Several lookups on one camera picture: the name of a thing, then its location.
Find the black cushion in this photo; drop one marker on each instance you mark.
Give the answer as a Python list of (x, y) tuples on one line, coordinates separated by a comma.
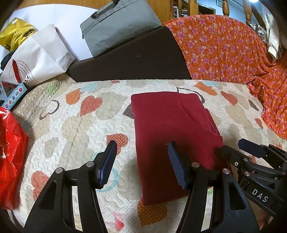
[(155, 55)]

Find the yellow plastic bag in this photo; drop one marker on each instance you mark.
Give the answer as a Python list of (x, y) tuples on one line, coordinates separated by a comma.
[(15, 33)]

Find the blue toy box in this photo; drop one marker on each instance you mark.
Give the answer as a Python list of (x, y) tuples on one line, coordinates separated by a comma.
[(16, 94)]

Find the white paper shopping bag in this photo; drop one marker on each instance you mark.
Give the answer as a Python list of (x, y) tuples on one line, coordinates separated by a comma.
[(40, 57)]

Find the white crumpled cloth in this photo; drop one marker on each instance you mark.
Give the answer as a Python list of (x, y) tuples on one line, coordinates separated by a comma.
[(273, 36)]

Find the maroon small garment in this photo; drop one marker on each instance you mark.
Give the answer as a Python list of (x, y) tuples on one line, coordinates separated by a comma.
[(163, 117)]

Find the orange floral cloth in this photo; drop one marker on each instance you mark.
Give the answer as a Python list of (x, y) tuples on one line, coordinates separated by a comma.
[(223, 49)]

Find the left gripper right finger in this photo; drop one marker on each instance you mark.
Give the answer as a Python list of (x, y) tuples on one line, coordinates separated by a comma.
[(215, 202)]

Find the wooden bed post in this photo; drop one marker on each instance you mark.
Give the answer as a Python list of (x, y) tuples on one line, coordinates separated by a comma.
[(225, 8)]

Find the heart pattern quilted blanket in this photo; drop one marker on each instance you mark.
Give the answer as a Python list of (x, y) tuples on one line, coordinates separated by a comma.
[(68, 123)]

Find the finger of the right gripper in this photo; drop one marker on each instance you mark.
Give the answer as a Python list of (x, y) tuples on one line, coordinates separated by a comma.
[(261, 151), (237, 159)]

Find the red plastic bag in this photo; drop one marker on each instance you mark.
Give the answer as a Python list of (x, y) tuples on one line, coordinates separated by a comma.
[(14, 141)]

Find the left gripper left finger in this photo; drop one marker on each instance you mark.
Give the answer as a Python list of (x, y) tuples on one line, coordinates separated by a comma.
[(68, 201)]

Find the grey laptop bag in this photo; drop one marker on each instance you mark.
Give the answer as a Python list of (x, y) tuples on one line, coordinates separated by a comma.
[(117, 23)]

